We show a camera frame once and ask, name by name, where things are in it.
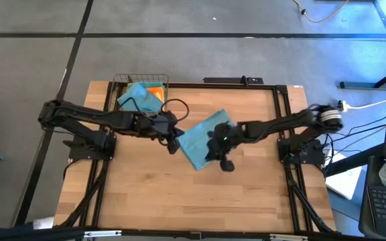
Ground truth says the white flat sheet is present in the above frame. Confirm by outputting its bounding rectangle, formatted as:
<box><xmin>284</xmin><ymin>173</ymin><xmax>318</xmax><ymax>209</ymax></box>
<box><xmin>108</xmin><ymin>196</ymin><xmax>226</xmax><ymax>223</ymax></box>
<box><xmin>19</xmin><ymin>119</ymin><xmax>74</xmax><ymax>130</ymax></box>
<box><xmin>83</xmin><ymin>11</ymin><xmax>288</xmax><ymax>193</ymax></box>
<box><xmin>324</xmin><ymin>165</ymin><xmax>364</xmax><ymax>201</ymax></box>

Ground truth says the yellow floor cable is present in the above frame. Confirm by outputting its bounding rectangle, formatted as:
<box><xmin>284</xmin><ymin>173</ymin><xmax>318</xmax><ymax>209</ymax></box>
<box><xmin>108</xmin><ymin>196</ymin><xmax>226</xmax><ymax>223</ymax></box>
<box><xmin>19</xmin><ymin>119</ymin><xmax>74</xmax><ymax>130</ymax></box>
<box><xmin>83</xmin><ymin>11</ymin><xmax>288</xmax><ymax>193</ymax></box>
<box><xmin>292</xmin><ymin>0</ymin><xmax>350</xmax><ymax>24</ymax></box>

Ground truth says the black power cable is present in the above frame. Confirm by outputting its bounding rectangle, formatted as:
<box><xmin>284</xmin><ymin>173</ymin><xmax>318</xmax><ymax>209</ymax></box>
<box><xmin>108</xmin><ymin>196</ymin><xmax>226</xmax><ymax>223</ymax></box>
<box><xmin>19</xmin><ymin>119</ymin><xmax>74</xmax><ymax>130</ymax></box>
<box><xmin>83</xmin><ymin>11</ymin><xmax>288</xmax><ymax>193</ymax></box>
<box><xmin>323</xmin><ymin>113</ymin><xmax>386</xmax><ymax>158</ymax></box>

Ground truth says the white cable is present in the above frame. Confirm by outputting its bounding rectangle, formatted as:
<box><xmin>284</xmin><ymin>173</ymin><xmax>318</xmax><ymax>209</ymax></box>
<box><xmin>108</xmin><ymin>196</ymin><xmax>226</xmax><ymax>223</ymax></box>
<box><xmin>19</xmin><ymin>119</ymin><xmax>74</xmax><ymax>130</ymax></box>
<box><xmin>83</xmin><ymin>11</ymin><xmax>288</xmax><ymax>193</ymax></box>
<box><xmin>346</xmin><ymin>98</ymin><xmax>386</xmax><ymax>110</ymax></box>

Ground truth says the black aluminium table frame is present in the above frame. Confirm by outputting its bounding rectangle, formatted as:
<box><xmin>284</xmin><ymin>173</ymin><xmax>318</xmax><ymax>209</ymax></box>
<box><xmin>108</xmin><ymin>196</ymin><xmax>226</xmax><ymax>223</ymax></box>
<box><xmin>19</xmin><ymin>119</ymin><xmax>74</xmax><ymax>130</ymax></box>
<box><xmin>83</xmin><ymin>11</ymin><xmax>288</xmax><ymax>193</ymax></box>
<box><xmin>54</xmin><ymin>81</ymin><xmax>340</xmax><ymax>235</ymax></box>

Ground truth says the black desk leg bar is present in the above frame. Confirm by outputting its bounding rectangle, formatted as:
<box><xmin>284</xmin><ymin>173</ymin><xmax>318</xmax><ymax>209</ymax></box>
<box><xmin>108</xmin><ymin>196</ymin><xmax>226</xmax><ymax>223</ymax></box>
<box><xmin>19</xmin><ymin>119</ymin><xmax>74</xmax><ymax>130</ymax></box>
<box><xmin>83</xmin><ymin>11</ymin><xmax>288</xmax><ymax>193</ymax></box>
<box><xmin>323</xmin><ymin>143</ymin><xmax>386</xmax><ymax>177</ymax></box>

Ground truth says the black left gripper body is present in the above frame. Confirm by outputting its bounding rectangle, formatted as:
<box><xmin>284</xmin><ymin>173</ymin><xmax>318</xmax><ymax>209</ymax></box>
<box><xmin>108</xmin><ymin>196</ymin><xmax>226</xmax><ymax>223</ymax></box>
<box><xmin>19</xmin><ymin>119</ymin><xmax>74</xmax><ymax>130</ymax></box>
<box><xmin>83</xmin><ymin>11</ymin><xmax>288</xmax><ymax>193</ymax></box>
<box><xmin>133</xmin><ymin>110</ymin><xmax>180</xmax><ymax>141</ymax></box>

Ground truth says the black desk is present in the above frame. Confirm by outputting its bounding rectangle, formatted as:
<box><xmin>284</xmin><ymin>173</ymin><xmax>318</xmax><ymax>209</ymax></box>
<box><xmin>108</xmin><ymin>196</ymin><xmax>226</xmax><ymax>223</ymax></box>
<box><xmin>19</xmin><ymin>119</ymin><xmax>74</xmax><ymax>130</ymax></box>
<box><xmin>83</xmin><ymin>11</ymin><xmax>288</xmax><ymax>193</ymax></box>
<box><xmin>358</xmin><ymin>155</ymin><xmax>386</xmax><ymax>240</ymax></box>

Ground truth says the black crossbar with silver brackets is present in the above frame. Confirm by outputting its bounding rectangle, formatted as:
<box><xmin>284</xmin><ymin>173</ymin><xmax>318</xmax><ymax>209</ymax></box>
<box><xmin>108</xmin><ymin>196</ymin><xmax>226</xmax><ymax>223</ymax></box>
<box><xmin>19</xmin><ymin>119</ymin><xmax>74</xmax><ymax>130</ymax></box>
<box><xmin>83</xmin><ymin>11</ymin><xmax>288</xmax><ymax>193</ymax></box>
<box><xmin>0</xmin><ymin>226</ymin><xmax>386</xmax><ymax>241</ymax></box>

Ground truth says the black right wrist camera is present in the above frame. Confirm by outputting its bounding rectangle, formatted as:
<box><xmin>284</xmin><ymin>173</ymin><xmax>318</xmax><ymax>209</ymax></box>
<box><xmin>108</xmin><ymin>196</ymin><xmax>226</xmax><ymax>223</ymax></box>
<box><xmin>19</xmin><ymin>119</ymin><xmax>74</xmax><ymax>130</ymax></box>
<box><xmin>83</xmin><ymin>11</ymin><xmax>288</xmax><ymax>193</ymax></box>
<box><xmin>219</xmin><ymin>159</ymin><xmax>236</xmax><ymax>173</ymax></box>

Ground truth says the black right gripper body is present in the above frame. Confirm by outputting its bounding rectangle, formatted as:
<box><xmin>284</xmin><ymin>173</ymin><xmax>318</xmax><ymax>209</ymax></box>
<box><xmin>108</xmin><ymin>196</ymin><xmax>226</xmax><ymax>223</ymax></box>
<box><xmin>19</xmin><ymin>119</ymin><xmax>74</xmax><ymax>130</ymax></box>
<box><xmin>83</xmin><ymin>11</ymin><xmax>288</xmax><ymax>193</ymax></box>
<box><xmin>206</xmin><ymin>122</ymin><xmax>245</xmax><ymax>158</ymax></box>

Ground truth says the orange microfiber towel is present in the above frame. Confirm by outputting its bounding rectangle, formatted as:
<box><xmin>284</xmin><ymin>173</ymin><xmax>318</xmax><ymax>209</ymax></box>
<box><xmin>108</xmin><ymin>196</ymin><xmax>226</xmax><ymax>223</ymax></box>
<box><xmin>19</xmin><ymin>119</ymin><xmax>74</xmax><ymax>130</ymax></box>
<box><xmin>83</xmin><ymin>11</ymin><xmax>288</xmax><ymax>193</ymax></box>
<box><xmin>145</xmin><ymin>86</ymin><xmax>166</xmax><ymax>103</ymax></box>

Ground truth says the brass wire basket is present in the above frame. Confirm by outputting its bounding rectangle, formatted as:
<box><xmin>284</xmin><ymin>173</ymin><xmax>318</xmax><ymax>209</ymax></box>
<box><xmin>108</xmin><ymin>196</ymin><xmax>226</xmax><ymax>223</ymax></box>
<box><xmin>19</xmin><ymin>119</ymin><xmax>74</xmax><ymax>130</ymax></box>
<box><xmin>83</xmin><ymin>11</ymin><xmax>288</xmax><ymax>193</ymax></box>
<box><xmin>107</xmin><ymin>73</ymin><xmax>170</xmax><ymax>116</ymax></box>

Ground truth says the light blue microfiber towel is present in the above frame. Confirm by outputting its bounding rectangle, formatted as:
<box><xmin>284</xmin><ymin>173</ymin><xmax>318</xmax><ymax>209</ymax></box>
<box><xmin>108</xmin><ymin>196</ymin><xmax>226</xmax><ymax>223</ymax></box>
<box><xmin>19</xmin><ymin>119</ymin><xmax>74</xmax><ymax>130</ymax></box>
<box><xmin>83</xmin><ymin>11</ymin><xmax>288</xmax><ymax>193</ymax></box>
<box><xmin>176</xmin><ymin>108</ymin><xmax>236</xmax><ymax>171</ymax></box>
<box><xmin>117</xmin><ymin>82</ymin><xmax>164</xmax><ymax>114</ymax></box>

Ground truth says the black bar on table edge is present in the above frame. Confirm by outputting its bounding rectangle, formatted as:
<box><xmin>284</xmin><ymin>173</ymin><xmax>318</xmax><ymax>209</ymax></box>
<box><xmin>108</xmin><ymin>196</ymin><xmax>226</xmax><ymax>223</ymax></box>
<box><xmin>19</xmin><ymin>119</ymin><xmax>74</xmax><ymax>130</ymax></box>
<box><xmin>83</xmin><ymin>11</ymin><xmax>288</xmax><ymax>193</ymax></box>
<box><xmin>202</xmin><ymin>76</ymin><xmax>265</xmax><ymax>86</ymax></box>

